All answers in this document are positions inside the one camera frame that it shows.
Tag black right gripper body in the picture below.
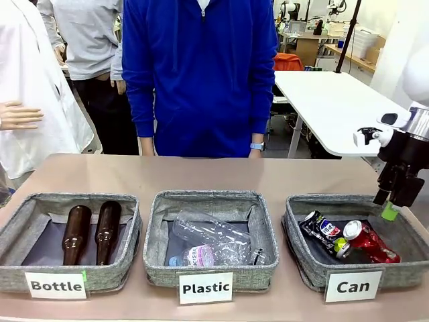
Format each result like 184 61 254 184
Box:
376 129 422 184

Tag crushed red soda can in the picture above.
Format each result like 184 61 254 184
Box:
342 219 402 264

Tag crushed black soda can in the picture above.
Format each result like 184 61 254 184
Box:
298 210 351 260

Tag large clear plastic bottle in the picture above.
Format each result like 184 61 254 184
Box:
172 210 266 266

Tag small pink-label plastic bottle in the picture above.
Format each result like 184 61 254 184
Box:
167 244 219 268

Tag brown glass bottle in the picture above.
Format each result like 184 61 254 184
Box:
61 205 93 266
94 200 123 266

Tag blue person's right forearm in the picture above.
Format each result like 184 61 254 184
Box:
138 135 156 157

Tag white Can label card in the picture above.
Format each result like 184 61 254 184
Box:
324 270 383 303

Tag grey fabric basket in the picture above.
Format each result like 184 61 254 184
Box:
143 189 280 293
282 194 429 292
0 191 143 292

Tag grey person's right hand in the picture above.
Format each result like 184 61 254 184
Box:
54 42 67 65

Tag white coat person's hand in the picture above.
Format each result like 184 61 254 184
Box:
0 100 45 132

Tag white background table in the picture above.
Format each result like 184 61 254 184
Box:
272 70 414 159

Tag wooden workbench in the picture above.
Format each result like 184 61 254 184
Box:
324 43 377 74

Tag white storage crate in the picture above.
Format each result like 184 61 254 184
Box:
347 27 380 52

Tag black tripod pole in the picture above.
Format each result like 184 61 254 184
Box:
334 0 365 74

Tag brown cardboard box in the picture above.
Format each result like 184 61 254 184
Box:
294 36 320 67

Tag orange cloth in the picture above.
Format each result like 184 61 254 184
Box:
273 52 305 72

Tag white Plastic label card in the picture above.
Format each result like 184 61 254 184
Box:
178 272 234 305

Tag person in blue hoodie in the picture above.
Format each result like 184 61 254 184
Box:
121 0 280 159

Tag person in grey sweater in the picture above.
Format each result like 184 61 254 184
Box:
36 0 140 156

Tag white Bottle label card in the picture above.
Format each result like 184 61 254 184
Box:
24 271 88 299

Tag person in white coat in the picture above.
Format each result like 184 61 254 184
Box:
0 0 95 180

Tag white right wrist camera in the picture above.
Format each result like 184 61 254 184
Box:
353 126 393 148

